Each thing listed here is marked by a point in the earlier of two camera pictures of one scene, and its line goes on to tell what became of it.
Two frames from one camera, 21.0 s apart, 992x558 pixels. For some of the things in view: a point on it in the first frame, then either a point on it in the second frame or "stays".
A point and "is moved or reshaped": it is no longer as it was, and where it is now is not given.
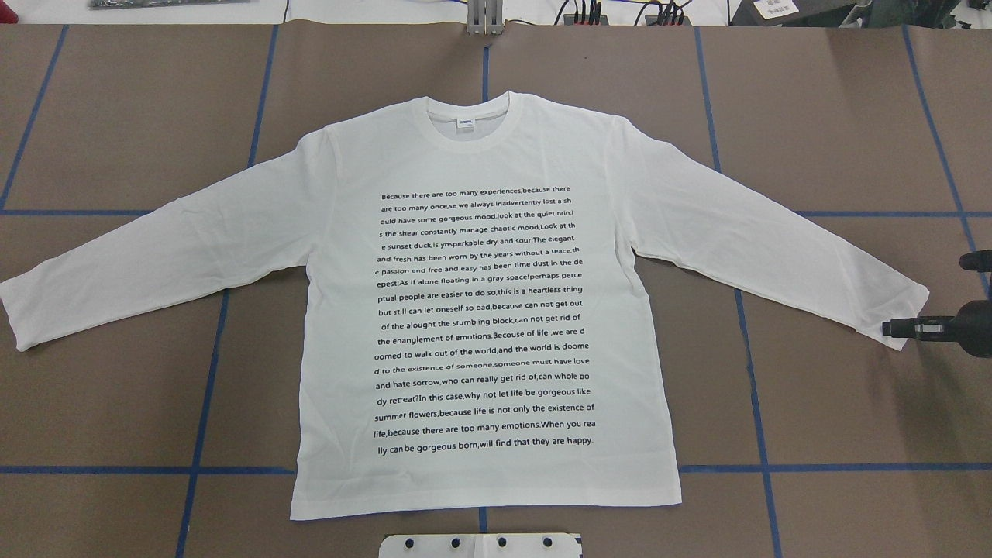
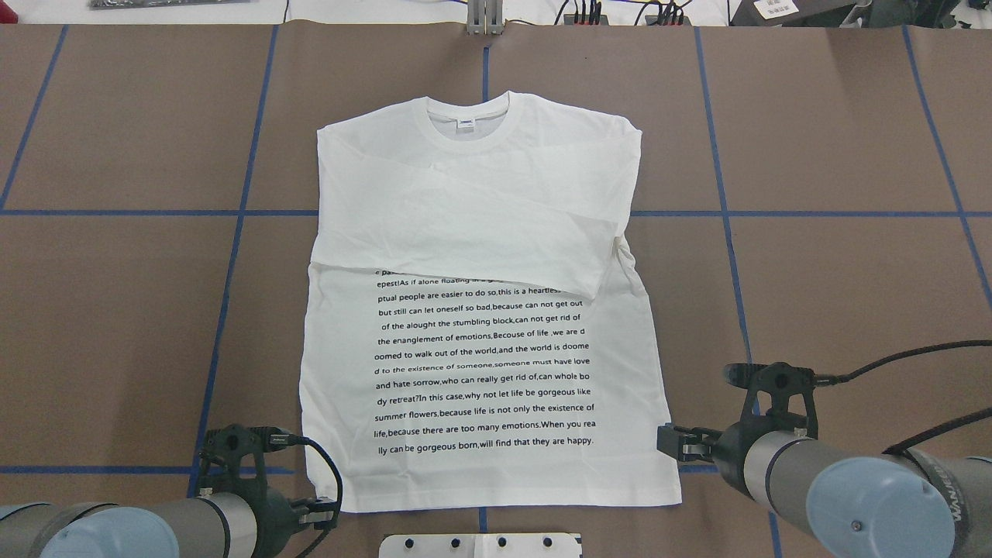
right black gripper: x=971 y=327 -> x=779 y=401
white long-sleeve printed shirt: x=466 y=325 is moved or reshaped
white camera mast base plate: x=482 y=545 stays
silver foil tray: x=120 y=4 stays
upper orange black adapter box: x=585 y=19 stays
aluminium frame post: x=485 y=18 stays
